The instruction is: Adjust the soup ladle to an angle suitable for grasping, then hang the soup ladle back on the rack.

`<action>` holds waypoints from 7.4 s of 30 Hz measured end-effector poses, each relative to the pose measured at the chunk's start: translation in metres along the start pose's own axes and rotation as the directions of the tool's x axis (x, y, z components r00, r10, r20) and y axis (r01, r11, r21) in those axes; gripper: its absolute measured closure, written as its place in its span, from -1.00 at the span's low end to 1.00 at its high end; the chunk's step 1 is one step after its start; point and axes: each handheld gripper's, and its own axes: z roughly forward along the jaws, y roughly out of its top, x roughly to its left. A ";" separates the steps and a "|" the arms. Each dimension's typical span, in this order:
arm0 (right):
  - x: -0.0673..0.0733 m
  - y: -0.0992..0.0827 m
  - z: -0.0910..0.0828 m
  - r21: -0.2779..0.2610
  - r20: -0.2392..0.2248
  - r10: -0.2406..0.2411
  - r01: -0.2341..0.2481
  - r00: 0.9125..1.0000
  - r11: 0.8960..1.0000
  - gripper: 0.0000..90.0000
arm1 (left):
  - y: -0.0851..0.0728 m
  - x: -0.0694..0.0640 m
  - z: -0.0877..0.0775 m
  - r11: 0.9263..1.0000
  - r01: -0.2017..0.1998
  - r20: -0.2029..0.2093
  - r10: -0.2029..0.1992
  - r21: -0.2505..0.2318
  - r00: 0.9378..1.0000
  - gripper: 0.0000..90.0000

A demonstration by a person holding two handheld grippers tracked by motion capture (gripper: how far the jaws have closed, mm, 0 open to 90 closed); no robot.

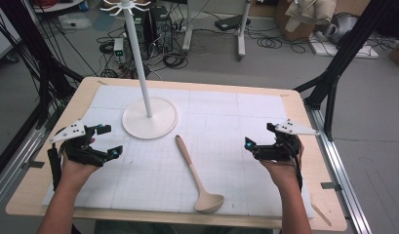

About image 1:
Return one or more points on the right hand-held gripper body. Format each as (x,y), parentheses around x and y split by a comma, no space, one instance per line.
(283,146)

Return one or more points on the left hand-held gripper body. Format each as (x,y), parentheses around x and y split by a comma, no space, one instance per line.
(70,130)

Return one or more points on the person's right hand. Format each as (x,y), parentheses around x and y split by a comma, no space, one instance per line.
(285,172)

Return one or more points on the person's left hand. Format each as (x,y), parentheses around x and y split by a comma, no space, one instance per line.
(75,174)

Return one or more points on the white hook rack stand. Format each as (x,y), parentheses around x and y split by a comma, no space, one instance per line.
(150,122)

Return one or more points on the grey tape piece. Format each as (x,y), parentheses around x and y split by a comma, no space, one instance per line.
(36,164)
(331,186)

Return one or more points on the white grid mat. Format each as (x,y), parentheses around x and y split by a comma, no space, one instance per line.
(203,169)

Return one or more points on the wooden ladle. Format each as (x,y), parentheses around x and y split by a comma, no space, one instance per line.
(207,200)

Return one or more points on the wooden stick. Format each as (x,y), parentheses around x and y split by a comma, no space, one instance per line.
(321,214)

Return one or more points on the small grey power box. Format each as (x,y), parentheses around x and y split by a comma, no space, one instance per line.
(119,48)

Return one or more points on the white floor stand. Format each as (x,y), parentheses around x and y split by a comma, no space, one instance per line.
(242,35)

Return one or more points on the person's dark trousers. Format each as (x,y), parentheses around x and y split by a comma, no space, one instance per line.
(187,228)

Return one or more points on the white flat board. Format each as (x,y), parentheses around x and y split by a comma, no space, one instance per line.
(346,52)

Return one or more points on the large cardboard box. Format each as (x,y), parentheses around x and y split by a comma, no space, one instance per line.
(281,19)

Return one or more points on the clear plastic bag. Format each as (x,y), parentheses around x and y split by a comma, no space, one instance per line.
(75,21)

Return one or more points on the flat black device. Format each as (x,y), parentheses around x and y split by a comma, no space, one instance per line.
(231,22)

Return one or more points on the black computer tower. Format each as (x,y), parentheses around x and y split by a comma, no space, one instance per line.
(159,31)

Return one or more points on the beige cloth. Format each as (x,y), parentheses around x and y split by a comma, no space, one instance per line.
(312,13)

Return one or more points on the grey helmet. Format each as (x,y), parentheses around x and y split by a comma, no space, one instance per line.
(341,27)

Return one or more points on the aluminium rail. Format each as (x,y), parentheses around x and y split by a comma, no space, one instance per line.
(11,169)
(343,175)

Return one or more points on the black metal frame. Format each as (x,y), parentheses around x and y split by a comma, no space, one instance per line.
(41,65)
(350,48)

